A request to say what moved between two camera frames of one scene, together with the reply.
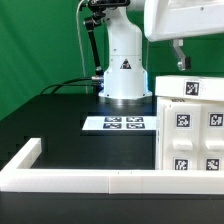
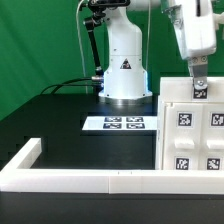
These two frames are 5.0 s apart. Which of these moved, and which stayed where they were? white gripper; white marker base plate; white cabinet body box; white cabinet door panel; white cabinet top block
Moved: white gripper; white cabinet top block
Stayed: white cabinet door panel; white marker base plate; white cabinet body box
